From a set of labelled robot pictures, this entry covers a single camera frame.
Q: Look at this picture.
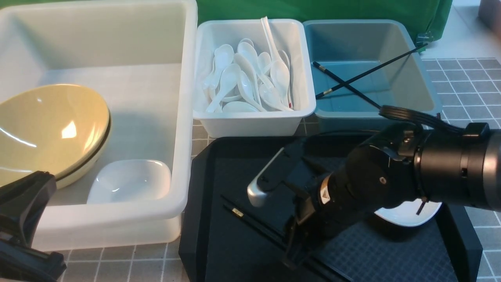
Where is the white spoon left in bin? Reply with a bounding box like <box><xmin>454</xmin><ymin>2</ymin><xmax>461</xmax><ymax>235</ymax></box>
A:
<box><xmin>206</xmin><ymin>63</ymin><xmax>241</xmax><ymax>112</ymax></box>

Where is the white square dish in bin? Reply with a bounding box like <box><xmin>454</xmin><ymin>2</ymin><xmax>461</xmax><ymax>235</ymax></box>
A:
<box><xmin>87</xmin><ymin>159</ymin><xmax>171</xmax><ymax>204</ymax></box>

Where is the black chopstick gold band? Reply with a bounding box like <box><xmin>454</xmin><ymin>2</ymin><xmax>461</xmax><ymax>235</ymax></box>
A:
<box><xmin>220</xmin><ymin>194</ymin><xmax>288</xmax><ymax>253</ymax></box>

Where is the yellow-green noodle bowl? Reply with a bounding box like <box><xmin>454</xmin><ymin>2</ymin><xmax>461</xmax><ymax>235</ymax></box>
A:
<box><xmin>0</xmin><ymin>84</ymin><xmax>111</xmax><ymax>186</ymax></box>

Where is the teal chopstick bin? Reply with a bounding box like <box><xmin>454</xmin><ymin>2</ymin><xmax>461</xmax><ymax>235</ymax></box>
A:
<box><xmin>303</xmin><ymin>19</ymin><xmax>442</xmax><ymax>132</ymax></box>

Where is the white square dish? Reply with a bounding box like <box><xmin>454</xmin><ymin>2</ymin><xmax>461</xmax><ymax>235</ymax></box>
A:
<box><xmin>87</xmin><ymin>159</ymin><xmax>171</xmax><ymax>204</ymax></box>
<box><xmin>374</xmin><ymin>199</ymin><xmax>442</xmax><ymax>227</ymax></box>

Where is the white spoon upright in bin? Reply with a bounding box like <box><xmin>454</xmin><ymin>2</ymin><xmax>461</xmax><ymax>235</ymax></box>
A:
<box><xmin>261</xmin><ymin>16</ymin><xmax>290</xmax><ymax>101</ymax></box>

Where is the grey checked table mat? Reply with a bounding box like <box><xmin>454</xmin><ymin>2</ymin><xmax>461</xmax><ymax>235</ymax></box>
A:
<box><xmin>59</xmin><ymin>58</ymin><xmax>501</xmax><ymax>282</ymax></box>

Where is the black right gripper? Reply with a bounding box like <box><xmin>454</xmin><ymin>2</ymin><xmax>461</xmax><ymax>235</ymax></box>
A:
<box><xmin>247</xmin><ymin>137</ymin><xmax>376</xmax><ymax>271</ymax></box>

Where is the white spoon bin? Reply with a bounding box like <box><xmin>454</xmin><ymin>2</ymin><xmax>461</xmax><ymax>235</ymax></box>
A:
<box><xmin>193</xmin><ymin>18</ymin><xmax>316</xmax><ymax>138</ymax></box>

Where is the yellow noodle bowl in bin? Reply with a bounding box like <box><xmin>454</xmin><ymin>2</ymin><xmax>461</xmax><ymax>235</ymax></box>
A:
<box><xmin>56</xmin><ymin>116</ymin><xmax>112</xmax><ymax>190</ymax></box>

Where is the black serving tray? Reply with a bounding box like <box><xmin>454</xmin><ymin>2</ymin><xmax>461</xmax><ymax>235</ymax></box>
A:
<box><xmin>179</xmin><ymin>136</ymin><xmax>483</xmax><ymax>282</ymax></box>

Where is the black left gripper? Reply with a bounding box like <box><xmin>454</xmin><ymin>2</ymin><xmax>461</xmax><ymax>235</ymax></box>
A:
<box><xmin>0</xmin><ymin>171</ymin><xmax>67</xmax><ymax>282</ymax></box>

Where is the metal clamp on backdrop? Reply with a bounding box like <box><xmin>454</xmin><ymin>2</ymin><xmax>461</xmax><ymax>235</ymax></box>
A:
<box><xmin>414</xmin><ymin>32</ymin><xmax>434</xmax><ymax>48</ymax></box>

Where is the large white plastic bin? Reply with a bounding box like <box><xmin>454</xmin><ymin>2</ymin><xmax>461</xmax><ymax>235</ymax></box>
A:
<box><xmin>1</xmin><ymin>0</ymin><xmax>198</xmax><ymax>251</ymax></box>

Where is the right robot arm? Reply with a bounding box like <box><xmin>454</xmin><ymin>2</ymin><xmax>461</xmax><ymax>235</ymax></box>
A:
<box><xmin>247</xmin><ymin>105</ymin><xmax>501</xmax><ymax>268</ymax></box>

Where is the black chopstick leaning in bin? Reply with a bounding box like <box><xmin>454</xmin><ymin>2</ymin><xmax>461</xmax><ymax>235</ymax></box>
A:
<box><xmin>313</xmin><ymin>42</ymin><xmax>429</xmax><ymax>99</ymax></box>

